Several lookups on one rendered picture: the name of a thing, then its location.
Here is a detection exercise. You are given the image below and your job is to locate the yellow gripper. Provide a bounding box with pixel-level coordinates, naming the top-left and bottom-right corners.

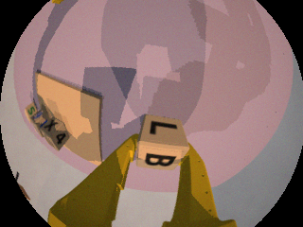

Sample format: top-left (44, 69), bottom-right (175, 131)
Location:
top-left (47, 133), bottom-right (237, 227)

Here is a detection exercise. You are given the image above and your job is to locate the tan letter block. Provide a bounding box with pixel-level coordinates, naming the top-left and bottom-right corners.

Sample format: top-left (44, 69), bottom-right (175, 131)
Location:
top-left (40, 117), bottom-right (70, 151)
top-left (30, 109), bottom-right (49, 138)
top-left (136, 114), bottom-right (189, 170)
top-left (25, 102), bottom-right (38, 123)

